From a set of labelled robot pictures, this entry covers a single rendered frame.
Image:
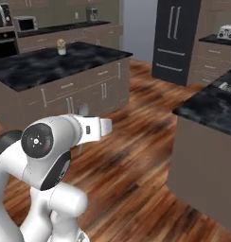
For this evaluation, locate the small potted plant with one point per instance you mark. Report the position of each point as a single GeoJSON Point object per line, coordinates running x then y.
{"type": "Point", "coordinates": [61, 47]}

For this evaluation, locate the silver metallic utensil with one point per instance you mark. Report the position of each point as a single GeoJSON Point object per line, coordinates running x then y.
{"type": "Point", "coordinates": [228, 87]}

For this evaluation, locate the brown cupboard run, black top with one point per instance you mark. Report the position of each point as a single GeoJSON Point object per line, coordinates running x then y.
{"type": "Point", "coordinates": [89, 33]}

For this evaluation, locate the brown kitchen island, black top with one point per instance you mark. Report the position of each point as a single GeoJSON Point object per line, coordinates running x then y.
{"type": "Point", "coordinates": [73, 85]}

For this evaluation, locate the brown wall cupboards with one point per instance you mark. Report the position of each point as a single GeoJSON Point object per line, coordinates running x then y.
{"type": "Point", "coordinates": [57, 2]}

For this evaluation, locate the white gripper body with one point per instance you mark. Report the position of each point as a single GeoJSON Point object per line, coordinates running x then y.
{"type": "Point", "coordinates": [106, 126]}

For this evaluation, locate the white wall socket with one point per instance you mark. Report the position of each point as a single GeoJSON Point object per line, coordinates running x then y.
{"type": "Point", "coordinates": [76, 15]}

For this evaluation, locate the brown drawer run, black top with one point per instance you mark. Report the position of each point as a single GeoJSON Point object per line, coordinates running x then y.
{"type": "Point", "coordinates": [212, 60]}

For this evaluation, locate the brown counter unit, black top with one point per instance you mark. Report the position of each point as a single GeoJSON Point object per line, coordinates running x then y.
{"type": "Point", "coordinates": [202, 164]}

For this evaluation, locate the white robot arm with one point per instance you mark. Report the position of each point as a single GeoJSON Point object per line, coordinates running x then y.
{"type": "Point", "coordinates": [51, 201]}

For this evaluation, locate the silver coffee machine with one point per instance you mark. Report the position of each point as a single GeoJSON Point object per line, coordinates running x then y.
{"type": "Point", "coordinates": [92, 14]}

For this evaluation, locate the black fridge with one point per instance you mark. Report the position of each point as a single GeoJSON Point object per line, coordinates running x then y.
{"type": "Point", "coordinates": [175, 41]}

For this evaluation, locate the silver microwave oven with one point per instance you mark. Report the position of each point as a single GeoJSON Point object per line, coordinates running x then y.
{"type": "Point", "coordinates": [1, 15]}

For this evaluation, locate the black built-in oven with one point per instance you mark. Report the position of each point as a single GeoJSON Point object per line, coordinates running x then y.
{"type": "Point", "coordinates": [5, 45]}

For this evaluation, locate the white toaster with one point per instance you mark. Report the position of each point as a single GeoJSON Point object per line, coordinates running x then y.
{"type": "Point", "coordinates": [227, 32]}

